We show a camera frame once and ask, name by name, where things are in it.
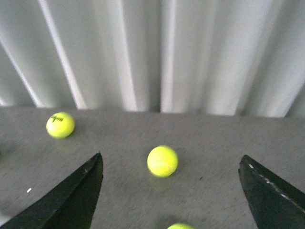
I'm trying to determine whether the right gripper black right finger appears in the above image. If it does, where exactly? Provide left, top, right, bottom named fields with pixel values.
left=238, top=155, right=305, bottom=229

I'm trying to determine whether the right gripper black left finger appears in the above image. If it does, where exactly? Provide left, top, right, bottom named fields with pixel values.
left=1, top=153, right=103, bottom=229

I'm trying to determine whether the yellow tennis ball Wilson print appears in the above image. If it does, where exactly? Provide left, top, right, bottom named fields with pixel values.
left=46, top=112, right=75, bottom=138

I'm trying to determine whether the tennis ball with Roland Garros print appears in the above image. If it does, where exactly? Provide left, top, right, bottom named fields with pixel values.
left=167, top=223, right=193, bottom=229

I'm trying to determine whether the plain yellow tennis ball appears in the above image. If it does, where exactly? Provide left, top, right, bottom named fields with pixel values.
left=147, top=145, right=179, bottom=178

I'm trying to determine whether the white pleated curtain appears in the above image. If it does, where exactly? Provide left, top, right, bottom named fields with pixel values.
left=0, top=0, right=305, bottom=117

